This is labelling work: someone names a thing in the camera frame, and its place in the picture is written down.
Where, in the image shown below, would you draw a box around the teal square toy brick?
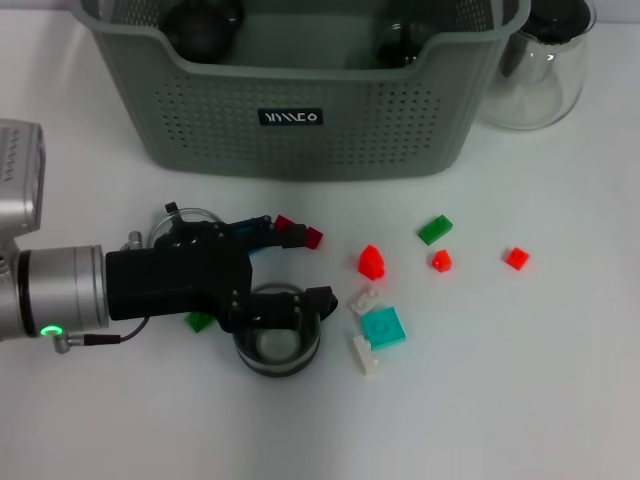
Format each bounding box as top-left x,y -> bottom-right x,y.
359,305 -> 407,350

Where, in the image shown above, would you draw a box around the small red round brick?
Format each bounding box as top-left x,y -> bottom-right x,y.
428,248 -> 454,274

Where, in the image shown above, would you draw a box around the grey-green perforated storage bin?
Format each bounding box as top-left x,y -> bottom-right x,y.
69,0 -> 531,181

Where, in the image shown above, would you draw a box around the white notched toy brick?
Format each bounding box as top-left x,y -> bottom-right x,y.
349,334 -> 380,376

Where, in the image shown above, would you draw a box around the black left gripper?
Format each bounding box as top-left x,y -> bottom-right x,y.
104,214 -> 339,334

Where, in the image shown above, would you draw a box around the orange-red sloped toy brick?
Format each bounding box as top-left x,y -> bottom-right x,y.
357,243 -> 386,281

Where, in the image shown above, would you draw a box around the green rectangular toy brick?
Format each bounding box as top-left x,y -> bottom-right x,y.
417,214 -> 455,246
184,312 -> 216,333

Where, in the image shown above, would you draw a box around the small red square brick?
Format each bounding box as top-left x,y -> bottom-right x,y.
502,245 -> 531,271

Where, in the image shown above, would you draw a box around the glass teacup with black sleeve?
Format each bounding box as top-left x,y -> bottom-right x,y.
232,282 -> 340,379
149,201 -> 224,251
372,22 -> 436,69

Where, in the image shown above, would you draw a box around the dark red toy brick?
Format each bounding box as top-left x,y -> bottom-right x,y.
273,213 -> 324,250

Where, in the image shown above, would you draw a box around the white studded toy brick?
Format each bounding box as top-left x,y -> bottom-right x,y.
348,287 -> 386,316

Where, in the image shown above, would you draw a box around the glass carafe with black lid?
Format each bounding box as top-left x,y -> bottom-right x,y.
477,0 -> 599,132

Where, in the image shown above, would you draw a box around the black round teapot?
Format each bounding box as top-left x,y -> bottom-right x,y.
159,0 -> 246,65

